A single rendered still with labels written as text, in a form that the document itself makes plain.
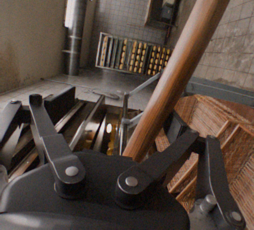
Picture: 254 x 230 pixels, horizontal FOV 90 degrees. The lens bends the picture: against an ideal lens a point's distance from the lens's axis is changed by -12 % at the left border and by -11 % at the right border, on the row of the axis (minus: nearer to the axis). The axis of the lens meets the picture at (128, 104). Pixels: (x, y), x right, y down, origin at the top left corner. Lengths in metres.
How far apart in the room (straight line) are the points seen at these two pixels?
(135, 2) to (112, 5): 0.74
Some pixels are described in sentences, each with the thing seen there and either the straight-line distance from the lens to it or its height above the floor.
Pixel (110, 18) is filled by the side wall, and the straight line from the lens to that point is 5.33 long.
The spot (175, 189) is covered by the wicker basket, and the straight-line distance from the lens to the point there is 0.86.
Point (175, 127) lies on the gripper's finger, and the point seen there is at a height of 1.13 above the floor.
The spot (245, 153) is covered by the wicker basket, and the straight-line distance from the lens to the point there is 0.78.
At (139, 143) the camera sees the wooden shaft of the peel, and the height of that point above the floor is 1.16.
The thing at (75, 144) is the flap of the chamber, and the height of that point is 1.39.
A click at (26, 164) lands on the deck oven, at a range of 0.98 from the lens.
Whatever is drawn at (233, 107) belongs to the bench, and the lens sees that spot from 0.93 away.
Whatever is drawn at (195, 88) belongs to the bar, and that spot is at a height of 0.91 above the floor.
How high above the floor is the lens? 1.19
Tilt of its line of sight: 3 degrees down
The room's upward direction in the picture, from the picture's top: 80 degrees counter-clockwise
